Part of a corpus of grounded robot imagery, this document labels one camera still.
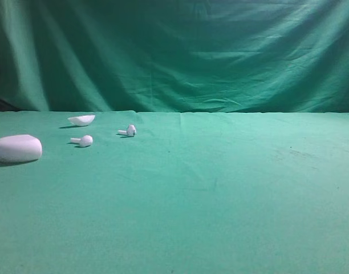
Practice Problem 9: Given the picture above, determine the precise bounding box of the green table cloth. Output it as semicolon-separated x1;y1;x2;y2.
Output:
0;111;349;273

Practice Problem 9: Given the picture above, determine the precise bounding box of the white earbud case lid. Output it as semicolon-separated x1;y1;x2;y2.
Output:
67;115;95;127

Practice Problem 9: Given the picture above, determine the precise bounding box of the white earbud near case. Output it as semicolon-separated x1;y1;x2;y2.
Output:
70;135;93;147

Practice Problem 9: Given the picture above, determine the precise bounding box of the green backdrop cloth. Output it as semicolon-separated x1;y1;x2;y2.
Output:
0;1;349;112

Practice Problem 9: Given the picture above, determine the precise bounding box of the white earbud case body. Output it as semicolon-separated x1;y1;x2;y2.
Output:
0;134;43;163

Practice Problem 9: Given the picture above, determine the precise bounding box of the white earbud with dark tip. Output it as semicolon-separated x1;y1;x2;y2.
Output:
117;124;136;137

